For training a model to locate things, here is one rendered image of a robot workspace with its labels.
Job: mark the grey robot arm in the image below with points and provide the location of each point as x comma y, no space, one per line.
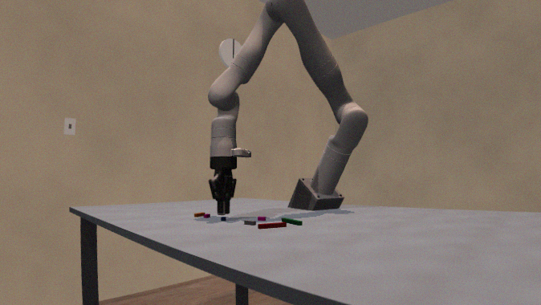
322,68

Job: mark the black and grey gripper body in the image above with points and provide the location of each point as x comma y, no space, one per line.
223,166

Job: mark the green rod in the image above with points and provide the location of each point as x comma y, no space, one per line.
291,221

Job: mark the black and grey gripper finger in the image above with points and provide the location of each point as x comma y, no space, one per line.
220,196
230,191

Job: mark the red rod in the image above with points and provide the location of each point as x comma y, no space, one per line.
272,225

